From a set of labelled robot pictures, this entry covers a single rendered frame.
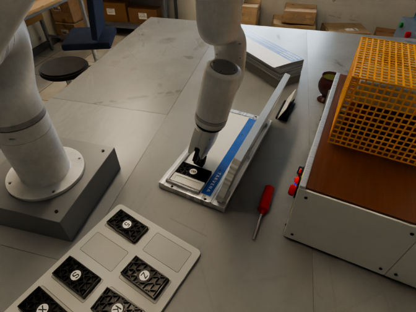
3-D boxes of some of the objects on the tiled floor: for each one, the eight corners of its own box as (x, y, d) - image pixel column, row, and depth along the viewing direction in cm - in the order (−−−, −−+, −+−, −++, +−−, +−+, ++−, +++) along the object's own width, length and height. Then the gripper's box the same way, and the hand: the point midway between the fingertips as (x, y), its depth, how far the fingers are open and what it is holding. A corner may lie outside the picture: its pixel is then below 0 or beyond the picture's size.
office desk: (52, 47, 380) (27, -16, 328) (100, 53, 367) (83, -13, 316) (-37, 103, 280) (-92, 23, 229) (25, 113, 268) (-19, 31, 216)
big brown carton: (269, 39, 402) (273, 13, 378) (309, 43, 392) (316, 16, 369) (267, 51, 373) (270, 23, 349) (310, 55, 363) (317, 26, 339)
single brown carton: (315, 45, 385) (321, 21, 363) (353, 46, 383) (361, 21, 361) (321, 58, 357) (328, 32, 336) (362, 59, 355) (371, 32, 333)
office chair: (93, 66, 340) (62, -37, 269) (140, 72, 329) (121, -34, 258) (64, 90, 299) (20, -24, 228) (116, 98, 288) (86, -21, 217)
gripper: (210, 142, 67) (198, 186, 81) (234, 110, 77) (220, 154, 91) (183, 128, 68) (175, 174, 82) (210, 98, 78) (199, 144, 92)
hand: (200, 160), depth 85 cm, fingers closed
